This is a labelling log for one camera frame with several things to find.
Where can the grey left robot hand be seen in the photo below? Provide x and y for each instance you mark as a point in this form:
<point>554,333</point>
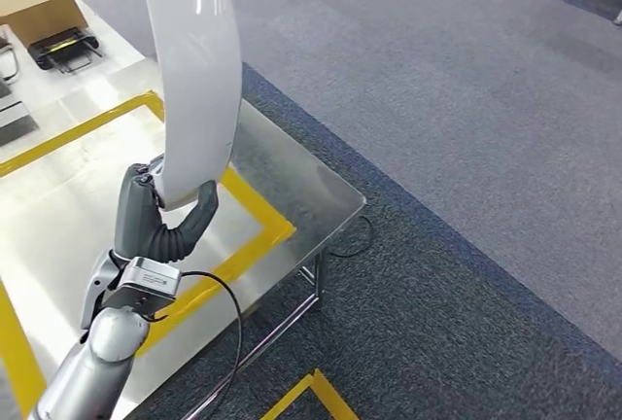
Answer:
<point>136,217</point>

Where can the white curved body panel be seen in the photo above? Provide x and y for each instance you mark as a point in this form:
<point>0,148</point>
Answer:
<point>194,82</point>

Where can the steel workbench table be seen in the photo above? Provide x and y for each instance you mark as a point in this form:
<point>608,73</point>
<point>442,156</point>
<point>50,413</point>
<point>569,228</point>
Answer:
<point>291,179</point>

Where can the white office desk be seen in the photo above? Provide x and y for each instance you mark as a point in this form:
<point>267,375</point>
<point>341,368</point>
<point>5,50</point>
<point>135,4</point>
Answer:
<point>112,50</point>

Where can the silver flat metal box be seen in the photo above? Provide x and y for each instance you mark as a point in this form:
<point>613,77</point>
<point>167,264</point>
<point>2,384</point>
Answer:
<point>14,124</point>

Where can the brown cardboard box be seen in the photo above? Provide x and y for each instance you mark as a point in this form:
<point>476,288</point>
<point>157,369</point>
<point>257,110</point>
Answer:
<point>34,11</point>

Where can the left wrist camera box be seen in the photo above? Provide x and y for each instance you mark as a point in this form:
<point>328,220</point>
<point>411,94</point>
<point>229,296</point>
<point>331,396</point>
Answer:
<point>146,278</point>

